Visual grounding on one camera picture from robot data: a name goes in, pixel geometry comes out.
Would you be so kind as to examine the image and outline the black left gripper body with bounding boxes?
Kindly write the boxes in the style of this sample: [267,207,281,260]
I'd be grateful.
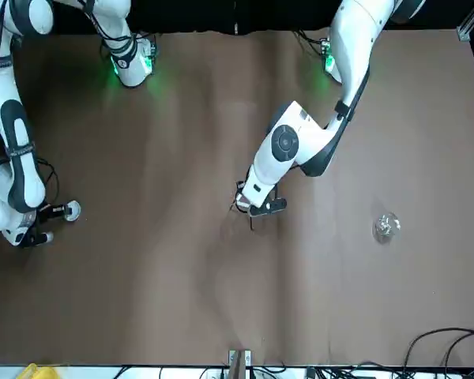
[247,188,288,217]

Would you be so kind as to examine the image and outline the white ceramic crucible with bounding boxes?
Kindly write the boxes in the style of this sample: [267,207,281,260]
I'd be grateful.
[64,200,82,223]

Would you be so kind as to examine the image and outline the yellow plastic basket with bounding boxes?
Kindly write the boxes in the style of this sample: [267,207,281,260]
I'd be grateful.
[13,362,60,379]

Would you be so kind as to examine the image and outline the silver aluminium profile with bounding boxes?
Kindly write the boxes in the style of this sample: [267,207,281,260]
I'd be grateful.
[456,0,474,41]

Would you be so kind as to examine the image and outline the silver metal post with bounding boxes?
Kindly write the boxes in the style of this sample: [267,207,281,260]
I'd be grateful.
[228,349,252,379]

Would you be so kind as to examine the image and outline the black left base cables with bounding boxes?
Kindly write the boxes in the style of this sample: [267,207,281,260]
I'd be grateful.
[295,29,329,56]

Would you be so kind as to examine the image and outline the black cable tangle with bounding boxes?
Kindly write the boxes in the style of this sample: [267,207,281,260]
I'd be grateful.
[118,326,474,379]

